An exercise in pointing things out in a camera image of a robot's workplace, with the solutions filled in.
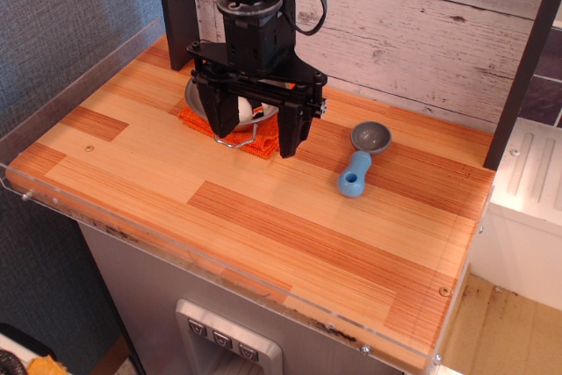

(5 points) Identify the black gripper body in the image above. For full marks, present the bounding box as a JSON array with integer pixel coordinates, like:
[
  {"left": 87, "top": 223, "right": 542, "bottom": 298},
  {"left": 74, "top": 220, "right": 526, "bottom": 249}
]
[{"left": 188, "top": 11, "right": 328, "bottom": 119}]

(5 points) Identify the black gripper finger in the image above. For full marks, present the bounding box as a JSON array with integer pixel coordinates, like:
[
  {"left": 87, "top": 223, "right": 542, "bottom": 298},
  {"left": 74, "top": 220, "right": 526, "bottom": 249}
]
[
  {"left": 194, "top": 76, "right": 240, "bottom": 138},
  {"left": 277, "top": 103, "right": 313, "bottom": 158}
]

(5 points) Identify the white and black toy vegetable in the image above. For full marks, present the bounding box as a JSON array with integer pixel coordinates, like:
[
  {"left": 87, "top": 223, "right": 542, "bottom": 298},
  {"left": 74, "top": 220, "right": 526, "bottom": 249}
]
[{"left": 238, "top": 97, "right": 272, "bottom": 122}]

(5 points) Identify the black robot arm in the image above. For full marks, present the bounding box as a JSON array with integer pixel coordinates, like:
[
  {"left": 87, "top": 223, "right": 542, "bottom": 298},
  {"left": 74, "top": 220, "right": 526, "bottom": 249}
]
[{"left": 188, "top": 0, "right": 328, "bottom": 158}]

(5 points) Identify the orange knitted cloth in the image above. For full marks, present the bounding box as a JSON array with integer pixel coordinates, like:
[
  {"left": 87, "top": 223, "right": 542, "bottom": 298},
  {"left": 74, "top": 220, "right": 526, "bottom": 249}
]
[{"left": 177, "top": 105, "right": 279, "bottom": 159}]

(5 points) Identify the blue and grey scoop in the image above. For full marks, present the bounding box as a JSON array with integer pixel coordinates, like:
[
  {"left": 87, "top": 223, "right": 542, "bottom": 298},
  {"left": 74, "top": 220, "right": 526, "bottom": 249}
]
[{"left": 337, "top": 121, "right": 392, "bottom": 198}]

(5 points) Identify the clear acrylic table guard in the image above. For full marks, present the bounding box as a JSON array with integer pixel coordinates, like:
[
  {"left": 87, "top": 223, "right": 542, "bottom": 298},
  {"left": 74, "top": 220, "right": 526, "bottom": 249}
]
[{"left": 5, "top": 21, "right": 494, "bottom": 374}]

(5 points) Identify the silver toy fridge front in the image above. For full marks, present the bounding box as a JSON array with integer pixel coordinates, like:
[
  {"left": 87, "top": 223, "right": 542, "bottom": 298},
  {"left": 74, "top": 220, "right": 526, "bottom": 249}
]
[{"left": 80, "top": 225, "right": 396, "bottom": 374}]

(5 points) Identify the white cabinet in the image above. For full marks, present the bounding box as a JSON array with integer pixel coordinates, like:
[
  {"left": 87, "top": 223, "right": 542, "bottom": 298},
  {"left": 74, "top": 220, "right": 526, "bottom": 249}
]
[{"left": 469, "top": 119, "right": 561, "bottom": 309}]

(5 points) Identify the stainless steel bowl with handles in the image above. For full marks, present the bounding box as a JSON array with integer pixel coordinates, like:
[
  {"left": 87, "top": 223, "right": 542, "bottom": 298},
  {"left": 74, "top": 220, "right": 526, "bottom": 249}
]
[{"left": 185, "top": 78, "right": 277, "bottom": 148}]

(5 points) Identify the black cable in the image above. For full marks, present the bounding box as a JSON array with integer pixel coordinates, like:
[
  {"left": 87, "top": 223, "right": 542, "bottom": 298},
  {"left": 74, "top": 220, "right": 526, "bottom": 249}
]
[{"left": 285, "top": 0, "right": 328, "bottom": 37}]

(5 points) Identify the dark left vertical post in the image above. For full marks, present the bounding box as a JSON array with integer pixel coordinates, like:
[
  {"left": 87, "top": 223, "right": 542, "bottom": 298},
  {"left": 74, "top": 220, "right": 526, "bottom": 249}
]
[{"left": 161, "top": 0, "right": 200, "bottom": 70}]

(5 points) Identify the dark vertical post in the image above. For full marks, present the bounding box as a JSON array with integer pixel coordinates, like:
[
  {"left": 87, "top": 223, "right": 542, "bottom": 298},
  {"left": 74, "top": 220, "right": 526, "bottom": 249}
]
[
  {"left": 161, "top": 0, "right": 200, "bottom": 70},
  {"left": 484, "top": 0, "right": 561, "bottom": 170}
]

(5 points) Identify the dark right vertical post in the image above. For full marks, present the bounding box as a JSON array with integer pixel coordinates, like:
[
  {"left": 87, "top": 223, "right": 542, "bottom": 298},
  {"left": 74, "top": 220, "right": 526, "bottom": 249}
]
[{"left": 484, "top": 0, "right": 561, "bottom": 170}]

